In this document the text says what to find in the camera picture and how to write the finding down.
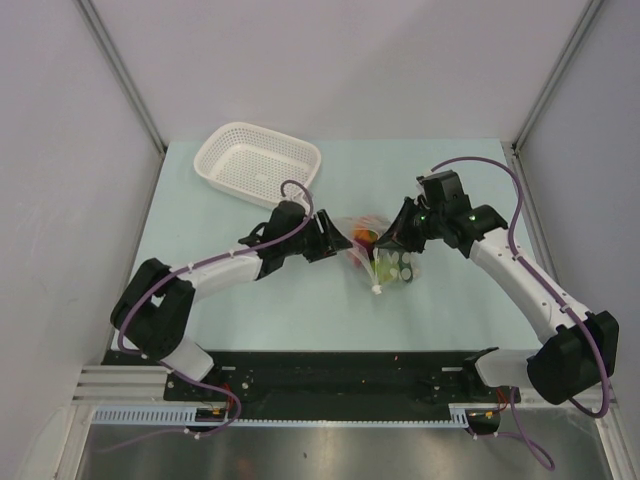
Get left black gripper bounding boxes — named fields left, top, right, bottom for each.
left=281, top=209, right=351, bottom=262

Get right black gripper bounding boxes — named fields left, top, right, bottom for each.
left=376, top=197, right=446, bottom=254

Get polka dot zip bag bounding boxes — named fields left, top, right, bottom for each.
left=335, top=215, right=421, bottom=295

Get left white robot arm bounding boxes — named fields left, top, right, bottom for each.
left=110, top=201, right=352, bottom=400

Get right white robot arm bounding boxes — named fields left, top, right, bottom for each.
left=376, top=198, right=619, bottom=418

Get red orange fake fruit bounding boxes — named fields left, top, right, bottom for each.
left=352, top=215, right=390, bottom=244

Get purple fake fruit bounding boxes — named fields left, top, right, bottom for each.
left=347, top=239, right=373, bottom=268

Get green fake fruit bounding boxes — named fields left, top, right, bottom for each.
left=374, top=260, right=399, bottom=284

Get white perforated plastic basket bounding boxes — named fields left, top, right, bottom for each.
left=193, top=122, right=322, bottom=209

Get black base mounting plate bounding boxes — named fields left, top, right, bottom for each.
left=102, top=349, right=524, bottom=421

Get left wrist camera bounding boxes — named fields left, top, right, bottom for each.
left=264, top=200, right=307, bottom=239

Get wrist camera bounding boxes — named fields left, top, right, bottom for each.
left=417, top=170, right=471, bottom=216
left=264, top=200, right=307, bottom=239

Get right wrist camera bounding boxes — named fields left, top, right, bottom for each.
left=417, top=170, right=471, bottom=216

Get white slotted cable duct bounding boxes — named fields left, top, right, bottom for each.
left=92, top=404, right=474, bottom=429

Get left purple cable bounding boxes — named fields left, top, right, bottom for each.
left=94, top=179, right=314, bottom=454

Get purple cable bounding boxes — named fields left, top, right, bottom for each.
left=419, top=156, right=614, bottom=472
left=94, top=179, right=314, bottom=454

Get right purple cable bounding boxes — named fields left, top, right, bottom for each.
left=419, top=156, right=614, bottom=472

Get aluminium rail bottom left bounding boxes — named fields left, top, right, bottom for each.
left=72, top=366, right=168, bottom=405

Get right aluminium frame post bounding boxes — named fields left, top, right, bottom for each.
left=512, top=0, right=609, bottom=149

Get aluminium frame post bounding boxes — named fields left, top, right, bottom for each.
left=512, top=0, right=609, bottom=149
left=74, top=0, right=168, bottom=154

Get left aluminium frame post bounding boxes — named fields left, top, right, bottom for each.
left=74, top=0, right=168, bottom=154

